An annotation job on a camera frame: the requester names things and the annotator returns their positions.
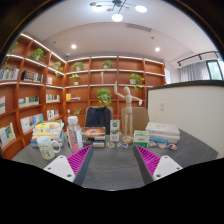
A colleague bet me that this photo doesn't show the tan chair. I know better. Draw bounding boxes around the tan chair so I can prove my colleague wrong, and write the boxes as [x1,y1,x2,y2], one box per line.
[120,106,150,134]

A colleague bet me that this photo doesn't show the colourful book stack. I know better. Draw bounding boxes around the colourful book stack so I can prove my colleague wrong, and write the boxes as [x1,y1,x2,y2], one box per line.
[30,120,65,148]

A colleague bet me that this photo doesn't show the book stack with orange cover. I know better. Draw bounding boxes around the book stack with orange cover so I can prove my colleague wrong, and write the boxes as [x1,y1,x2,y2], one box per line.
[80,126,107,148]

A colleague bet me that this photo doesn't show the white book stack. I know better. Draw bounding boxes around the white book stack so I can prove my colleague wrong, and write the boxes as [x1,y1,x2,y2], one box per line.
[145,121,181,145]

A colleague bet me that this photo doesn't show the black track light rail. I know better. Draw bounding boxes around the black track light rail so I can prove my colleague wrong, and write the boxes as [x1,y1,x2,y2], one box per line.
[176,50,219,68]

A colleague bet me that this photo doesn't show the grey curtain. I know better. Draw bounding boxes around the grey curtain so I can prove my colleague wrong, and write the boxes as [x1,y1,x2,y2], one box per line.
[179,60,211,83]

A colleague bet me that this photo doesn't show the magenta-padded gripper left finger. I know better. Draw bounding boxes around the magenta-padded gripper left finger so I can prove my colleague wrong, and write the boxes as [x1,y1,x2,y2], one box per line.
[43,144,95,187]

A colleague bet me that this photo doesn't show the wooden artist mannequin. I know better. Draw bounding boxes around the wooden artist mannequin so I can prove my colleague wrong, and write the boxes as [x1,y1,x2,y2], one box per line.
[113,80,144,144]

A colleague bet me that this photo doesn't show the clear plastic drink bottle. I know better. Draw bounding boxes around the clear plastic drink bottle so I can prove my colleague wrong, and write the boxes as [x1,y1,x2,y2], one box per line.
[66,115,84,154]

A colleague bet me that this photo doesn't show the branched ceiling lamp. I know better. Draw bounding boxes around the branched ceiling lamp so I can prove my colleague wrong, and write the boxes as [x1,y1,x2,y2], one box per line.
[88,0,148,23]

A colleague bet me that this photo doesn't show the window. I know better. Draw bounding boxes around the window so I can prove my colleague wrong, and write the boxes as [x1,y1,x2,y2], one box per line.
[206,59,224,81]

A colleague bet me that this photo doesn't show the chair with dark jacket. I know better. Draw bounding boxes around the chair with dark jacket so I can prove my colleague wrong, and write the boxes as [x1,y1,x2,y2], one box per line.
[84,105,112,135]

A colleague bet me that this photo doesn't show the yellow striped cartoon mug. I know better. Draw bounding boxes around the yellow striped cartoon mug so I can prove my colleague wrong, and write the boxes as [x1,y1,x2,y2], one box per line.
[36,135,62,161]

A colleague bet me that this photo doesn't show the tall green white carton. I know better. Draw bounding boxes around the tall green white carton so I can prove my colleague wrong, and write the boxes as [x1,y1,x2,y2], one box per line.
[109,119,121,143]

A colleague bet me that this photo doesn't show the orange wooden shelf unit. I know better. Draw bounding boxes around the orange wooden shelf unit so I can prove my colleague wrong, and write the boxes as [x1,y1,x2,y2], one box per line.
[0,32,167,160]

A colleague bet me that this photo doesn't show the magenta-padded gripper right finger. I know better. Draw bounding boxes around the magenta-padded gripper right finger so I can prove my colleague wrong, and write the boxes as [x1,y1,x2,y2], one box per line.
[133,144,183,187]

